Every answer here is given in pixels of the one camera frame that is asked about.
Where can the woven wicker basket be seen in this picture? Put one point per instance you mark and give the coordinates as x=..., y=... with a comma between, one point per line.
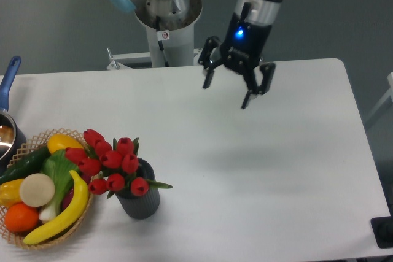
x=33, y=144

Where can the dark green cucumber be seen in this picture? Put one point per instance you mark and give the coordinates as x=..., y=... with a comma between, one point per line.
x=29, y=164

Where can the yellow squash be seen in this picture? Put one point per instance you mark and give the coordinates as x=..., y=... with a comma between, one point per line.
x=61, y=142

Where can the orange fruit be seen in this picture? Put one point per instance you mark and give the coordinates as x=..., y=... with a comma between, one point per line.
x=21, y=218

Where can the blue handled saucepan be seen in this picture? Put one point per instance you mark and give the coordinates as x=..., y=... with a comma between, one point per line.
x=11, y=136

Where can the yellow banana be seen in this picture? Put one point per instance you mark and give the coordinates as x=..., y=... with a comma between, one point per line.
x=65, y=219

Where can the yellow bell pepper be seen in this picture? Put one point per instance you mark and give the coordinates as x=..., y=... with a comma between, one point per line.
x=10, y=192

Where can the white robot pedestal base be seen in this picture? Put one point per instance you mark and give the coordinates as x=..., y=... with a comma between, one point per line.
x=169, y=26

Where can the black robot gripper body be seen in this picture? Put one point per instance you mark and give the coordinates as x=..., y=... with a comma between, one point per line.
x=243, y=45

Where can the black device at table edge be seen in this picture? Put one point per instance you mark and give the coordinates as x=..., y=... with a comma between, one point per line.
x=382, y=230

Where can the green bok choy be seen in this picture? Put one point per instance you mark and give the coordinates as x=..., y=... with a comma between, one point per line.
x=57, y=167

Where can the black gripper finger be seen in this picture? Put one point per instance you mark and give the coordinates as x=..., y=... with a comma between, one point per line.
x=210, y=58
x=267, y=70

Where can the dark grey ribbed vase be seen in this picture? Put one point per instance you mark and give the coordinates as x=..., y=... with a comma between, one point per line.
x=140, y=207

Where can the purple red vegetable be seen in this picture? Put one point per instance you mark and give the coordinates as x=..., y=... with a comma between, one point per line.
x=68, y=198

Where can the beige round disc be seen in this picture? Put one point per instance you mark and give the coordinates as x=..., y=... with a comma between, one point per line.
x=37, y=190

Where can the white furniture frame right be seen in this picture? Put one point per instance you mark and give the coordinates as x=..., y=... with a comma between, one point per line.
x=381, y=107

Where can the red tulip bouquet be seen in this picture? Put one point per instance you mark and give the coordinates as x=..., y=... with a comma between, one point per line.
x=114, y=167

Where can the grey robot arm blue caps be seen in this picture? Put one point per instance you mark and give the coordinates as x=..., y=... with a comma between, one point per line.
x=258, y=12

